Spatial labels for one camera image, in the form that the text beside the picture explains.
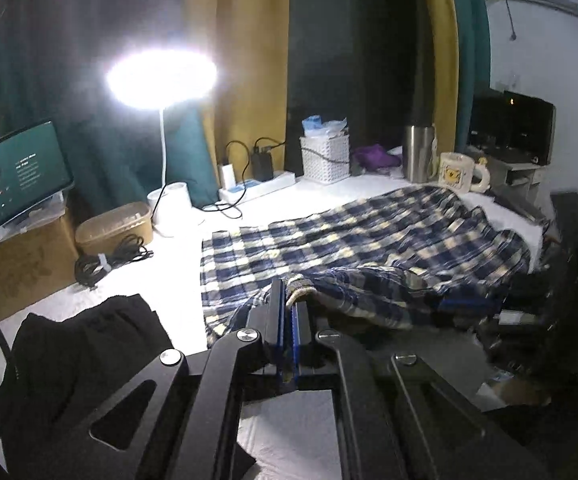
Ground teal curtain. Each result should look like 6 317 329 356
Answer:
444 0 490 146
0 0 220 211

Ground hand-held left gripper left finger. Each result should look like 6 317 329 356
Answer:
56 280 292 480

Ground blue plastic bag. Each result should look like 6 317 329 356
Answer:
301 116 350 138

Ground cardboard box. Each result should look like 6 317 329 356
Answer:
0 205 80 321

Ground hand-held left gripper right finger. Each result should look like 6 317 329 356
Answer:
291 297 550 480

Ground black charger cable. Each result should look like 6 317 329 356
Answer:
254 137 355 166
199 139 251 221

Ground tablet with teal screen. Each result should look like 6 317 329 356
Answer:
0 119 75 243

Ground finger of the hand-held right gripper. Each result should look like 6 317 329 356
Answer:
436 280 554 333

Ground black cable bundle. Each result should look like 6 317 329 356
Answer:
74 234 154 288

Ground blue plaid pants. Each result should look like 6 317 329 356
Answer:
200 185 532 348

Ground yellow curtain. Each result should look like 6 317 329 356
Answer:
416 0 458 153
179 0 290 181

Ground steel tumbler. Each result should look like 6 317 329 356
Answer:
403 124 437 183

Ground cream mug with yellow print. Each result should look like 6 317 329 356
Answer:
438 152 490 195

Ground small white shelf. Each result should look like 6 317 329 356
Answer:
489 157 550 201

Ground white desk lamp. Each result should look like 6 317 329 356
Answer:
105 47 218 238

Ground black charger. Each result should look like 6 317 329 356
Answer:
250 147 275 182

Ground brown lidded container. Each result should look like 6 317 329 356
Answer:
75 202 154 256

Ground purple cloth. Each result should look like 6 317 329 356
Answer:
353 144 402 171

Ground black monitor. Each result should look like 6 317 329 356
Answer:
469 90 556 166

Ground white power strip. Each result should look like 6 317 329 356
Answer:
219 170 297 204

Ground white woven basket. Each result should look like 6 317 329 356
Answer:
300 135 352 182

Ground black cloth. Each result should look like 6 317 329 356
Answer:
0 294 205 480

